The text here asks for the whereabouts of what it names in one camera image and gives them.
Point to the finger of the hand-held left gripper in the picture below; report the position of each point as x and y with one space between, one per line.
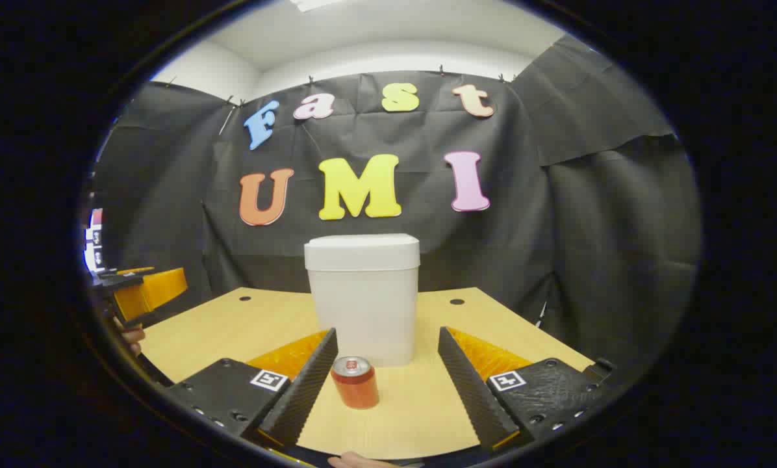
154 292
119 279

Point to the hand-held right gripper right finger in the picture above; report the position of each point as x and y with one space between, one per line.
473 396

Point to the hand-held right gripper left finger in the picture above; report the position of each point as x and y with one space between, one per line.
304 396

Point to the red pop can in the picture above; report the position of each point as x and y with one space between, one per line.
356 390

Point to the white desktop garbage bin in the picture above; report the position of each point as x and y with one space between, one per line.
362 299

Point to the wooden desktop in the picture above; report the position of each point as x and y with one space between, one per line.
414 416

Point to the computer monitor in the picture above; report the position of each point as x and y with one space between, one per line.
93 240

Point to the black backdrop cloth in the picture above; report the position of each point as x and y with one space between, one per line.
557 260

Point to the ceiling light panel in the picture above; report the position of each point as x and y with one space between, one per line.
317 4

